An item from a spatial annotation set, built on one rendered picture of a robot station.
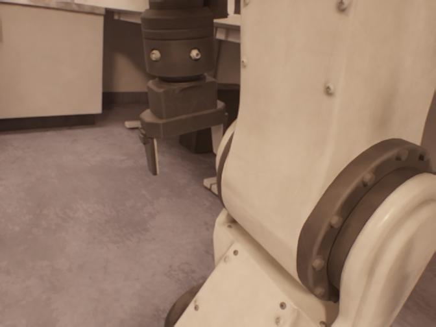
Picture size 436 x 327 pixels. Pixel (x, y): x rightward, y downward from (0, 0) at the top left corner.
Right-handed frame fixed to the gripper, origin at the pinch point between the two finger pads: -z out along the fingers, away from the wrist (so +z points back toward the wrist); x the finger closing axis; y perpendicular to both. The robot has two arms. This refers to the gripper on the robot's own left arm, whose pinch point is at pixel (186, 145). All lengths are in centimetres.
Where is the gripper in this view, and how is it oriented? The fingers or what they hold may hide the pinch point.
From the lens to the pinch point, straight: 46.8
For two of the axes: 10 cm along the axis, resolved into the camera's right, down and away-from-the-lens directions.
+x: 8.6, -2.6, 4.3
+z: -0.2, -8.7, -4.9
